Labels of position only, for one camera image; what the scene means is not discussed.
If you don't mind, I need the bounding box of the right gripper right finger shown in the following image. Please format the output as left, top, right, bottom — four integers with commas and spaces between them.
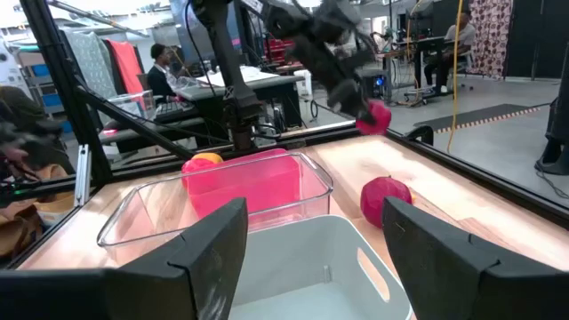
381, 196, 569, 320

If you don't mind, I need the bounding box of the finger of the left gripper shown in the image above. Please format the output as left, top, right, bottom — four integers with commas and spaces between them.
328, 79, 379, 126

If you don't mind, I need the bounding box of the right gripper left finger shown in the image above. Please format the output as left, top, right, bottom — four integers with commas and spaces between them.
0, 197, 249, 320

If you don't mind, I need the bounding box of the red toy tomato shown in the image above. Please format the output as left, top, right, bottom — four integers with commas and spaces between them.
355, 100, 393, 136
359, 176, 413, 229

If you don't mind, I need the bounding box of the yellow toy lemon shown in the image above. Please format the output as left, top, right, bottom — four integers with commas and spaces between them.
191, 152, 225, 165

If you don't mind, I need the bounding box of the white waste container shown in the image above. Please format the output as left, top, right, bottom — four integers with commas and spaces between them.
293, 68, 314, 97

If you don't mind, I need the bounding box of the clear plastic bin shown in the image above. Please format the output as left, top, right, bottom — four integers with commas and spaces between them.
96, 150, 334, 264

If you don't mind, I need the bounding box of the grey office desk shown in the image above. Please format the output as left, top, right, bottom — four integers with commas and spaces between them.
176, 73, 307, 131

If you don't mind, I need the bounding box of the pink plastic bin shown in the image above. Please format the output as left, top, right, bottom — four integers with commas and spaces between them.
181, 148, 304, 220

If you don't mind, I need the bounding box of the white plastic bin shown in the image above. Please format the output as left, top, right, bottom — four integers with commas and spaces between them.
228, 215, 413, 320

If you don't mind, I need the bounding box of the person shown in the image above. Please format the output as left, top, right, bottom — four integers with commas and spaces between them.
0, 85, 77, 263
423, 12, 477, 95
145, 43, 180, 104

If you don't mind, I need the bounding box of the black floor mat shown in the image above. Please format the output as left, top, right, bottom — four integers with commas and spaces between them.
413, 102, 542, 134

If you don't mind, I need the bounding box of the black keyboard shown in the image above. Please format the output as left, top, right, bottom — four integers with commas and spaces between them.
153, 100, 197, 124

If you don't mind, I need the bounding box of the patterned curtain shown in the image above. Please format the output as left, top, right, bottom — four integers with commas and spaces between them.
468, 0, 516, 80

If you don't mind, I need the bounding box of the clear storage box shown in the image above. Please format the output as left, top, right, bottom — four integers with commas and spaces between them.
106, 89, 157, 120

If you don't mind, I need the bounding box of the black floor stand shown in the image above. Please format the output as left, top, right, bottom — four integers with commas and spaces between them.
533, 44, 569, 177

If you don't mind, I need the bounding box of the orange hanging cloth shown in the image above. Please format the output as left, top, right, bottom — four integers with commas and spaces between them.
105, 38, 146, 95

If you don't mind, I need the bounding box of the black partition panel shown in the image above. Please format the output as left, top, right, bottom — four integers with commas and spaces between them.
506, 0, 569, 80

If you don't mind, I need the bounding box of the grey hanging cloth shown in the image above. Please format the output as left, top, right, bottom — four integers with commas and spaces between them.
61, 29, 117, 100

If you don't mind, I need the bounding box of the storage shelf with blue bins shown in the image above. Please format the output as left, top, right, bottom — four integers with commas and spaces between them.
16, 48, 68, 117

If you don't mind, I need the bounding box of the yellow hanging cable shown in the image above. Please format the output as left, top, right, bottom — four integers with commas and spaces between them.
445, 0, 464, 155

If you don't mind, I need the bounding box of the silver aluminium bracket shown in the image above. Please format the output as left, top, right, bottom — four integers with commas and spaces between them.
74, 143, 92, 208

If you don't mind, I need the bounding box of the black aluminium table frame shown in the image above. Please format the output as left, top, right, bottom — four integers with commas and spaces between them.
0, 0, 569, 272

